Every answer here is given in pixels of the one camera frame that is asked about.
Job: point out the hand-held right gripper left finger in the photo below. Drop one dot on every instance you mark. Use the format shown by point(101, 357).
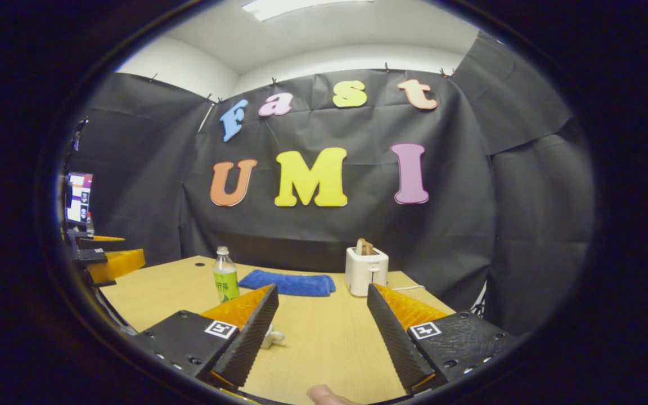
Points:
point(248, 343)

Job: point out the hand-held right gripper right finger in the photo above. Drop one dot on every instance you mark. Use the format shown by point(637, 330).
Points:
point(397, 343)

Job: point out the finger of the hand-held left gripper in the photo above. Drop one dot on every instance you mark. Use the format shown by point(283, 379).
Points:
point(90, 243)
point(92, 256)

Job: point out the white teacup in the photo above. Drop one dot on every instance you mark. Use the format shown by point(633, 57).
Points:
point(272, 337)

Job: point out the green label water bottle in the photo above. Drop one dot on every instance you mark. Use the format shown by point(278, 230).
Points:
point(226, 281)

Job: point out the small clear plastic bottle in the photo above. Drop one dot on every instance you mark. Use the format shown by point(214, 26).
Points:
point(90, 225)

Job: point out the computer monitor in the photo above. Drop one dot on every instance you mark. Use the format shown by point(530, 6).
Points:
point(79, 197)

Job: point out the blue towel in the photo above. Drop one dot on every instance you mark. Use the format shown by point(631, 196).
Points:
point(296, 283)

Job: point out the white toaster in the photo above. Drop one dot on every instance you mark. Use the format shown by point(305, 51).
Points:
point(364, 273)

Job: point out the toast bread slice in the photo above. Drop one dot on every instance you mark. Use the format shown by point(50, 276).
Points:
point(370, 248)
point(360, 247)

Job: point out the black backdrop cloth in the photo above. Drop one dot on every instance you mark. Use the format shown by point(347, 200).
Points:
point(470, 225)

